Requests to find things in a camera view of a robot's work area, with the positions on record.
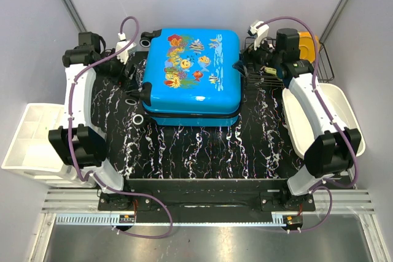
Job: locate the light green cup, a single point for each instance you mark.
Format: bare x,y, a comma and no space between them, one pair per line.
270,70

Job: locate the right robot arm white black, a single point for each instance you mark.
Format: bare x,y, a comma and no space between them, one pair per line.
294,57

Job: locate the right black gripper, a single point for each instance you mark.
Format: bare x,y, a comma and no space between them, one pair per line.
250,54

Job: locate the white rectangular plastic basin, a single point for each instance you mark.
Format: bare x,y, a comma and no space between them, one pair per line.
299,128

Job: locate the black marbled table mat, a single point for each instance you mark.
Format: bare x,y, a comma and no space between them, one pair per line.
257,146

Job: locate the aluminium rail frame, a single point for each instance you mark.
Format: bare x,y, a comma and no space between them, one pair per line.
81,207

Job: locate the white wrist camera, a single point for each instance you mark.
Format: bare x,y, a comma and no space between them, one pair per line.
259,31
124,48

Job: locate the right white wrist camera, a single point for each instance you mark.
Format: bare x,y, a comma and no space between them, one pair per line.
259,31

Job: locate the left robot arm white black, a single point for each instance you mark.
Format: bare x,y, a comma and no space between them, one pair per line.
77,141

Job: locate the blue cartoon fish suitcase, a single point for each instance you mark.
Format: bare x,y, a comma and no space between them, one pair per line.
189,78

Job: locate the white drawer organizer box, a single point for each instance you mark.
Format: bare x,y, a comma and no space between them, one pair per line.
30,153

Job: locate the orange round plate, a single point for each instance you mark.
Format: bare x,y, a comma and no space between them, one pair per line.
306,46

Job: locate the black wire dish rack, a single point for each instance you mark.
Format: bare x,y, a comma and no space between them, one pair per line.
325,73

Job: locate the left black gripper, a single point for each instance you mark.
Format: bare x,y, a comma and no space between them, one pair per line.
125,81

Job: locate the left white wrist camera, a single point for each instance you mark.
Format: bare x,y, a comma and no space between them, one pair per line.
124,48

